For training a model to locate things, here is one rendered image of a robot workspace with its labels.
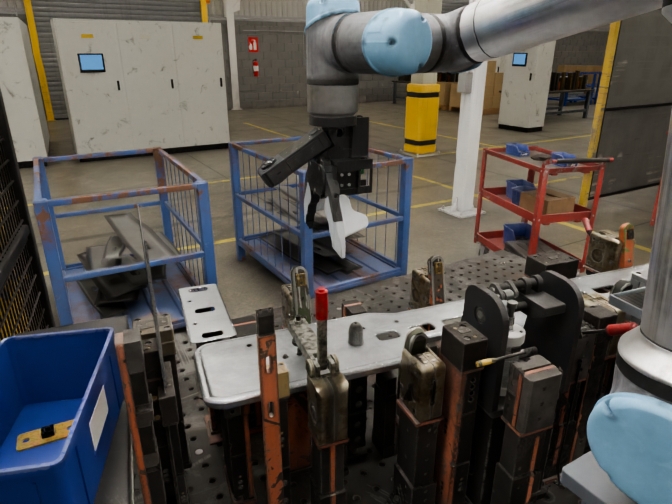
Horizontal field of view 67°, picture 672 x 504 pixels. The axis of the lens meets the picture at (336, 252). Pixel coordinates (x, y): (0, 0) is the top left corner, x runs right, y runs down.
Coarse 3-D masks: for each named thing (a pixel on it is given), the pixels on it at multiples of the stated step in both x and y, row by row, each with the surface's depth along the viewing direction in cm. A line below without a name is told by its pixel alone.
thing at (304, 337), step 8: (296, 320) 101; (304, 320) 103; (288, 328) 103; (296, 328) 100; (304, 328) 100; (296, 336) 97; (304, 336) 97; (312, 336) 97; (296, 344) 102; (304, 344) 94; (312, 344) 94; (304, 352) 93; (312, 352) 92; (312, 360) 89; (328, 360) 90; (328, 368) 90
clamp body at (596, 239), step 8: (592, 232) 157; (600, 232) 158; (608, 232) 156; (592, 240) 157; (600, 240) 154; (608, 240) 152; (616, 240) 150; (592, 248) 157; (600, 248) 155; (608, 248) 152; (616, 248) 149; (592, 256) 158; (600, 256) 156; (608, 256) 152; (616, 256) 150; (592, 264) 158; (600, 264) 155; (608, 264) 153; (616, 264) 151; (592, 272) 159; (600, 272) 156
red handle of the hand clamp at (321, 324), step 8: (320, 288) 84; (320, 296) 84; (320, 304) 84; (320, 312) 85; (320, 320) 85; (320, 328) 86; (320, 336) 87; (320, 344) 88; (320, 352) 88; (320, 360) 89; (320, 368) 89
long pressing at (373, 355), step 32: (352, 320) 117; (384, 320) 117; (416, 320) 117; (224, 352) 105; (256, 352) 105; (288, 352) 105; (352, 352) 105; (384, 352) 105; (224, 384) 95; (256, 384) 95
